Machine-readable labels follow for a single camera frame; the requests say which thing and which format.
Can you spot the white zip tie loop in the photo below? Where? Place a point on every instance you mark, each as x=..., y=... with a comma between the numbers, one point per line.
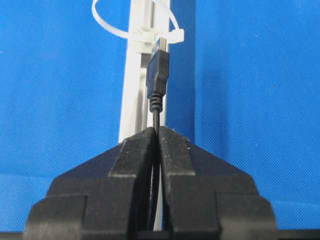
x=144, y=37

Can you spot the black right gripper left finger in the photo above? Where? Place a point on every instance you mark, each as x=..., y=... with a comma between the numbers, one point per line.
x=105, y=198

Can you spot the square aluminium extrusion frame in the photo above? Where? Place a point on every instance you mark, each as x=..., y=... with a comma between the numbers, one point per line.
x=135, y=114

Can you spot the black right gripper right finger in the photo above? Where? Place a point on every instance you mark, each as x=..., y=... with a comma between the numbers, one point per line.
x=206, y=198

